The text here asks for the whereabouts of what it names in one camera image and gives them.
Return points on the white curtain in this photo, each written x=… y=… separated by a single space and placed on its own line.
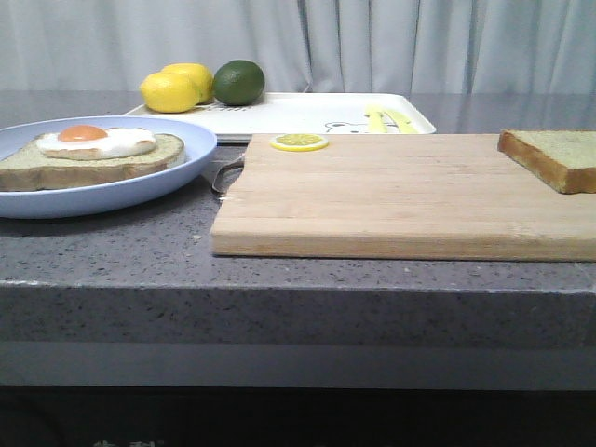
x=544 y=47

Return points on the metal cutting board handle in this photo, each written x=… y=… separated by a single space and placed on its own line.
x=225 y=175

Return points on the rear yellow lemon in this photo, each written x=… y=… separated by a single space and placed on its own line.
x=198 y=73

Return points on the wooden cutting board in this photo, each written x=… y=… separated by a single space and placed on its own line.
x=422 y=197

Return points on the fried egg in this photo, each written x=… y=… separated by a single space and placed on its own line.
x=87 y=142

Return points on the green lime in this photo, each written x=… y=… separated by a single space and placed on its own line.
x=238 y=83

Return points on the light blue round plate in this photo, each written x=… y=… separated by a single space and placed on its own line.
x=199 y=144

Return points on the white bear-print tray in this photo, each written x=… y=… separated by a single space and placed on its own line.
x=321 y=113

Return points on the bread slice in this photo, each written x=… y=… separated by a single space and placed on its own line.
x=562 y=159
x=29 y=170

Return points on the front yellow lemon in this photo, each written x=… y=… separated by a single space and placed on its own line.
x=165 y=92

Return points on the yellow lemon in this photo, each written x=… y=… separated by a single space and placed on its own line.
x=198 y=73
x=165 y=92

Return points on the lemon slice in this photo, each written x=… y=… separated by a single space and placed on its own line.
x=299 y=142

